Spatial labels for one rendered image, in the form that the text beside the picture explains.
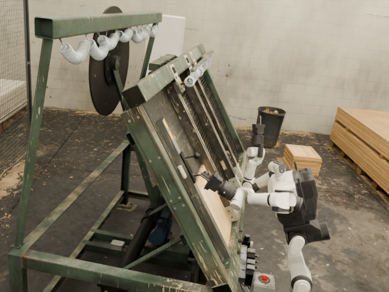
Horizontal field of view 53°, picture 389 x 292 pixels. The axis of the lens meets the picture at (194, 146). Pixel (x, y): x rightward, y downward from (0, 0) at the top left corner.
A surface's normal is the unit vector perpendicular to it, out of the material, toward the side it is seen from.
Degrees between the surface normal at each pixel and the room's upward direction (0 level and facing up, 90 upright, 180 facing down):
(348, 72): 90
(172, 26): 90
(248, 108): 90
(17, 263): 90
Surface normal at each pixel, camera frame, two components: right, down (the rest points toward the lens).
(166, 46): 0.04, 0.36
